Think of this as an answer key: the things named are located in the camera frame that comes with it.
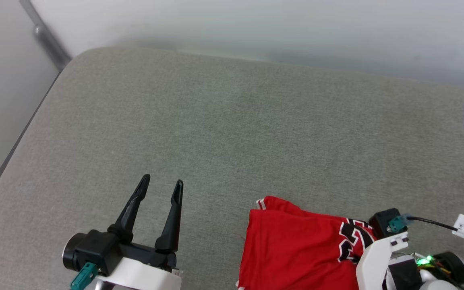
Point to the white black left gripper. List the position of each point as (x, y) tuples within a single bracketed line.
[(143, 274)]

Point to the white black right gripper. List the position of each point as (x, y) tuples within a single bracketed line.
[(373, 262)]

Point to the red basketball jersey white trim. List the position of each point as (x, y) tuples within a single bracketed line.
[(288, 249)]

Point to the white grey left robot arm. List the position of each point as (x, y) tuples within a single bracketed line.
[(103, 286)]

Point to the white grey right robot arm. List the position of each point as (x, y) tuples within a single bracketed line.
[(437, 286)]

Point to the grey fabric sofa cushion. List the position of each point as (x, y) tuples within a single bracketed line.
[(216, 141)]

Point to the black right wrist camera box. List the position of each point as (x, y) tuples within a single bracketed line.
[(381, 223)]

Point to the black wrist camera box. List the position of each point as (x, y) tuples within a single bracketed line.
[(381, 223), (99, 249)]

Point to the teal right camera connector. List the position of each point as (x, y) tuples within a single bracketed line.
[(399, 223)]

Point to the teal camera connector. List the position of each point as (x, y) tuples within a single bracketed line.
[(399, 223), (83, 278)]

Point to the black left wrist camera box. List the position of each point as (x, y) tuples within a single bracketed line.
[(99, 249)]

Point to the teal left camera connector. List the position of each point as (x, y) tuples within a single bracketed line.
[(83, 278)]

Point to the grey metal rail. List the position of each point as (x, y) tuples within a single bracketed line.
[(46, 40)]

